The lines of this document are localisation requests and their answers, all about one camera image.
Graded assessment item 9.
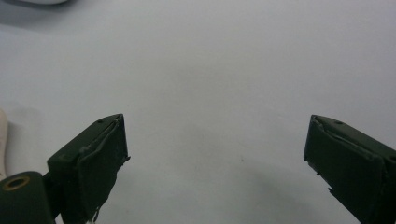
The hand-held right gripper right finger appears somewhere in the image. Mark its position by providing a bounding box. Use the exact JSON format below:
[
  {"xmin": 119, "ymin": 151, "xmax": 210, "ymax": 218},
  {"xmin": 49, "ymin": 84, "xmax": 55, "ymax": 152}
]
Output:
[{"xmin": 303, "ymin": 114, "xmax": 396, "ymax": 224}]

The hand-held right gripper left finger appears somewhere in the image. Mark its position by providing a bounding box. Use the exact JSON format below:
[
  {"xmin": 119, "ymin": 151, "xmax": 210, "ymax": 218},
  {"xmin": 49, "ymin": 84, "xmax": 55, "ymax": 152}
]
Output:
[{"xmin": 46, "ymin": 113, "xmax": 131, "ymax": 224}]

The cream rounded object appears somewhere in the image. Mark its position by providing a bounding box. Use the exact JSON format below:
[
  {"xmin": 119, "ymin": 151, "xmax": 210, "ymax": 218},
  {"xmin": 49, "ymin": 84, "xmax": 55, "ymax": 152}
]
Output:
[{"xmin": 0, "ymin": 108, "xmax": 9, "ymax": 181}]

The white rounded object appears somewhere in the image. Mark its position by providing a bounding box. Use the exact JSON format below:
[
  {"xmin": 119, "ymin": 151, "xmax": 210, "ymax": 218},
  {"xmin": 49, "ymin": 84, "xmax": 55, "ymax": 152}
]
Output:
[{"xmin": 18, "ymin": 0, "xmax": 70, "ymax": 6}]

